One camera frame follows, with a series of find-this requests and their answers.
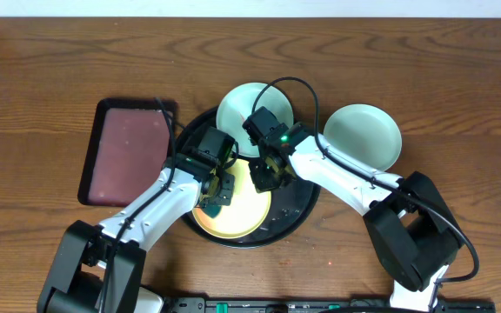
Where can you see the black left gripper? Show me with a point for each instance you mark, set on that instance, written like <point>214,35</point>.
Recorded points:
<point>229,184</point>

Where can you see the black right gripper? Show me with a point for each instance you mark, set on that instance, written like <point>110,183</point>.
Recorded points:
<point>260,183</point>

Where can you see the green sponge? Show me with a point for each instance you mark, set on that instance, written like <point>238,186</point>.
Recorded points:
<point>211,210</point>

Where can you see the yellow plate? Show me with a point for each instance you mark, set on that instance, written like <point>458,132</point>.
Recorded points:
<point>246,212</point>

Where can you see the light green plate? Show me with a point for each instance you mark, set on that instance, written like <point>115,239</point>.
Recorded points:
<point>236,107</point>
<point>365,133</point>

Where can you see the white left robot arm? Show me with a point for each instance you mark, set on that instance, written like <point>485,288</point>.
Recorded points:
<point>98,268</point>

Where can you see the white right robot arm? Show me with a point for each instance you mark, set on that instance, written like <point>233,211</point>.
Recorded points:
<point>414,234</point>

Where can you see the black rectangular tray, red water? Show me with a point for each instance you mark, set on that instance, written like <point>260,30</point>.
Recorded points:
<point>128,145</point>

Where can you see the light green plate, red streak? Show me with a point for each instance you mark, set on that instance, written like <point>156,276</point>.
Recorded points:
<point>236,107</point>

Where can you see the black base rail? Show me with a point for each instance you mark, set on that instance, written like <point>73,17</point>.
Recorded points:
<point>201,305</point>

